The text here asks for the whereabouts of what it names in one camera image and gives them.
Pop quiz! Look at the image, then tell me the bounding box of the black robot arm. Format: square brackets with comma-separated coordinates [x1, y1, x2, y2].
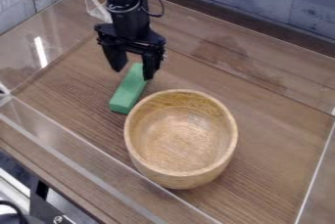
[94, 0, 167, 80]

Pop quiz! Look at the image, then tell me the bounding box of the round wooden bowl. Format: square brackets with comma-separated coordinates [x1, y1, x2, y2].
[125, 89, 239, 190]

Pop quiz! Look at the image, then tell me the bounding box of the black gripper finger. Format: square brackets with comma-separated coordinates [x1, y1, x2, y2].
[141, 47, 165, 80]
[102, 45, 129, 72]

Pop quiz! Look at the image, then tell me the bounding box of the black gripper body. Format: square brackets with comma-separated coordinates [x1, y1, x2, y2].
[93, 0, 168, 56]

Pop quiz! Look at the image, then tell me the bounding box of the black table leg bracket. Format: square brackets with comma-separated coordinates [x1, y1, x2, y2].
[30, 179, 77, 224]

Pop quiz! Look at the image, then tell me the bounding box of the green rectangular block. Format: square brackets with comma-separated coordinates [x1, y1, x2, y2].
[109, 63, 146, 114]

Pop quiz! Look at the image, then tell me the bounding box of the clear acrylic corner bracket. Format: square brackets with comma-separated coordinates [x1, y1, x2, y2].
[85, 0, 113, 23]

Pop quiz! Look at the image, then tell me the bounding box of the black cable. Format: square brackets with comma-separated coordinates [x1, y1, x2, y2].
[0, 200, 29, 224]

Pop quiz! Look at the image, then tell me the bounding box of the clear acrylic enclosure wall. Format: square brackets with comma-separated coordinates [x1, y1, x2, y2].
[0, 0, 335, 224]

